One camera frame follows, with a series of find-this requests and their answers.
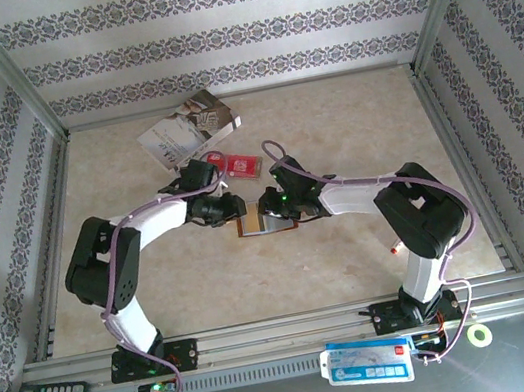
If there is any aluminium table edge rail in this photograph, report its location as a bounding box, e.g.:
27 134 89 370
408 56 524 285
0 132 109 364
63 57 417 136

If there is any white paperback book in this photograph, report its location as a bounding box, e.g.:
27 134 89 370
130 83 250 180

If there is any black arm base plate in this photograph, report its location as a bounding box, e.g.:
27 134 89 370
357 288 464 341
106 336 203 386

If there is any blue white wipes packet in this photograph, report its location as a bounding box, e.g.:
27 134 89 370
316 327 420 392

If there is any circuit board with lights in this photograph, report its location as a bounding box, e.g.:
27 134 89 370
135 376 181 392

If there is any red patterned card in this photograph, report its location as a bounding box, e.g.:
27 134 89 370
216 147 269 186

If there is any wide aluminium mounting rail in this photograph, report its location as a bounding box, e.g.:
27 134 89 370
19 274 524 392

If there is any circuit board with wires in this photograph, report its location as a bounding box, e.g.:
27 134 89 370
407 325 451 358

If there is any purple cable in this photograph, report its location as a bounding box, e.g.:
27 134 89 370
258 104 504 388
73 147 268 392

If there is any green tape roll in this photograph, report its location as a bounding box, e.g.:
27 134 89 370
464 320 496 351

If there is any grey slotted cable duct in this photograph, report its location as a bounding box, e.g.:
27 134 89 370
86 349 330 392

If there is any brown leather card holder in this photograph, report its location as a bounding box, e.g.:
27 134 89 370
232 193 301 243

